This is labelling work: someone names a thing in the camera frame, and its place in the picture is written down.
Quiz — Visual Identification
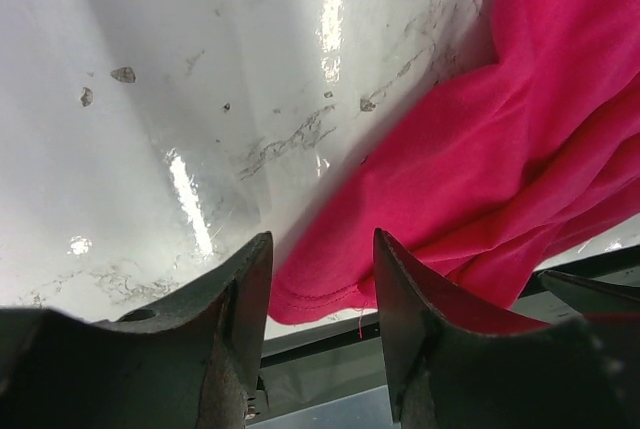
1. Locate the magenta t shirt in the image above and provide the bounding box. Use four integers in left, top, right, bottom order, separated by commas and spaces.
269, 0, 639, 325

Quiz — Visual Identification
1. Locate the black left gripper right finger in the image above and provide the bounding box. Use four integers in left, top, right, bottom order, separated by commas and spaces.
374, 230, 639, 428

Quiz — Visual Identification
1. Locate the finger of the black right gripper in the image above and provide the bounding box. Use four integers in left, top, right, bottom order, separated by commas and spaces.
538, 270, 639, 319

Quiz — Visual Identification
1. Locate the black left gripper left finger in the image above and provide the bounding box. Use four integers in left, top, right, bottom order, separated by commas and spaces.
1, 232, 273, 428

